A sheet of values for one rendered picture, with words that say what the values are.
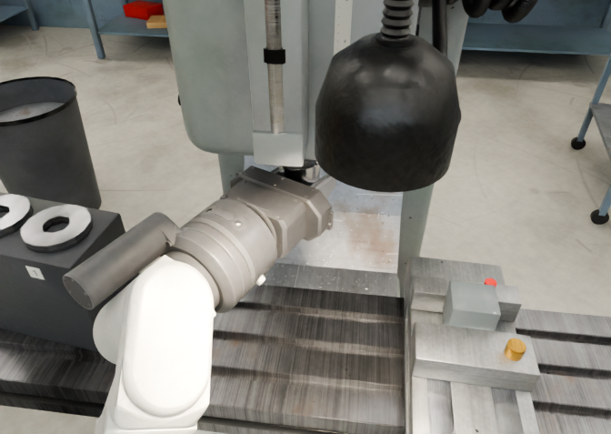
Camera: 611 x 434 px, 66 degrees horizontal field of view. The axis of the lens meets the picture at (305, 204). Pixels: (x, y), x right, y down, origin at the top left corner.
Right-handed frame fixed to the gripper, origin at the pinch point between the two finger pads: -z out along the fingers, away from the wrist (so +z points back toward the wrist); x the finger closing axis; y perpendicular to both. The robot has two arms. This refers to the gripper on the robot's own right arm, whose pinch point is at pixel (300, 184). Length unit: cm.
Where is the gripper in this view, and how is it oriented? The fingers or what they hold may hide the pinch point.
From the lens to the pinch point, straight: 55.3
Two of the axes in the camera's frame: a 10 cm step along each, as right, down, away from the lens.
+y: -0.1, 8.0, 6.0
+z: -5.3, 5.1, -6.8
